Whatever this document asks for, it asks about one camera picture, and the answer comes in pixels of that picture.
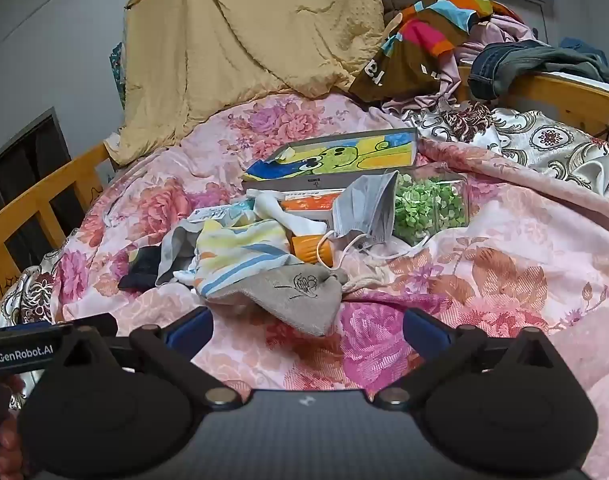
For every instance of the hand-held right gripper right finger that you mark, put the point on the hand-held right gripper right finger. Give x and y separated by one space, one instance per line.
427 332

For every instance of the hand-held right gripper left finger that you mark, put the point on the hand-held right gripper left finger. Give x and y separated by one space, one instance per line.
189 332

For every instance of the dark sock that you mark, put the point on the dark sock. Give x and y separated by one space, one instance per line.
142 270

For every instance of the light grey sock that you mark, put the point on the light grey sock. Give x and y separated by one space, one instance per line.
172 255

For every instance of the pastel striped cloth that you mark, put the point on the pastel striped cloth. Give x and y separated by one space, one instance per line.
234 250

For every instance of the grey face mask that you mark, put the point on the grey face mask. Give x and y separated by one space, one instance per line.
364 210

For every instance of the white sock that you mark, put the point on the white sock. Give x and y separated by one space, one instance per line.
272 210

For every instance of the grey cardboard box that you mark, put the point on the grey cardboard box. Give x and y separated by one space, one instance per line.
334 182

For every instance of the person's left hand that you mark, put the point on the person's left hand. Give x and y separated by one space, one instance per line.
7 445

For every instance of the pink floral bedspread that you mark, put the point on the pink floral bedspread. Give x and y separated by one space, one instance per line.
484 270

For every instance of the glass jar of green pieces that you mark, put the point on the glass jar of green pieces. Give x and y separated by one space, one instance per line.
429 210

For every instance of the white and green carton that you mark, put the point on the white and green carton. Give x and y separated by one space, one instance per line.
219 212

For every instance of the orange cup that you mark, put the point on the orange cup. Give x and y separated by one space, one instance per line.
309 249

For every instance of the orange and white carton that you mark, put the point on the orange and white carton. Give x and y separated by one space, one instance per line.
309 203

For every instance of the dark door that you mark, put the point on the dark door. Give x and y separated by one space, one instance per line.
24 155

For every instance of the cartoon print towel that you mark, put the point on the cartoon print towel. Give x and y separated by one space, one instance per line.
334 152

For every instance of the cream brocade bed sheet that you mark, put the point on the cream brocade bed sheet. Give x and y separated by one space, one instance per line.
549 140

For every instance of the wooden bed board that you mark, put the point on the wooden bed board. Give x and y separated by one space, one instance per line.
559 95

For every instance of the blue jeans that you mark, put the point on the blue jeans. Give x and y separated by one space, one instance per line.
499 67

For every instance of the colourful striped brown garment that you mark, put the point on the colourful striped brown garment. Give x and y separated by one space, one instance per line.
409 55

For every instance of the yellow blanket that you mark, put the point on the yellow blanket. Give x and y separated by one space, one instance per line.
234 35

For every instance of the dark grey garment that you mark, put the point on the dark grey garment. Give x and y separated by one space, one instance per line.
579 62

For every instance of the blue garment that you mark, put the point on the blue garment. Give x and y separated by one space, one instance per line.
582 50

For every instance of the slatted wooden bed rail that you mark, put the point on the slatted wooden bed rail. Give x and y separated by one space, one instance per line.
34 200

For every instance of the teal wall poster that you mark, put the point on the teal wall poster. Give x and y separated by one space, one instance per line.
117 70

